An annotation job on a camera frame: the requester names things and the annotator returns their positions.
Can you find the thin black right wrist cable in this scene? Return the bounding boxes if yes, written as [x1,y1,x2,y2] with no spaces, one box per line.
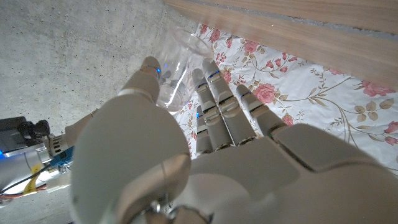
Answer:
[0,163,50,194]

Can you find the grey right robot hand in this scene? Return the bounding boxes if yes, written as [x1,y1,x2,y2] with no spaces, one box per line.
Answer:
[48,108,100,157]

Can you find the floral backdrop cloth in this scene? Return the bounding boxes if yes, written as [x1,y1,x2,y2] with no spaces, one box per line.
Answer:
[174,24,398,175]

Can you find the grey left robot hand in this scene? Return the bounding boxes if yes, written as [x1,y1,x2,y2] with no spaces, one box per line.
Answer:
[70,55,398,224]

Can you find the clear medicine bottle white cap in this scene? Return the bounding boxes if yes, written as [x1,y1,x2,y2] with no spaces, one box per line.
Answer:
[154,26,215,113]

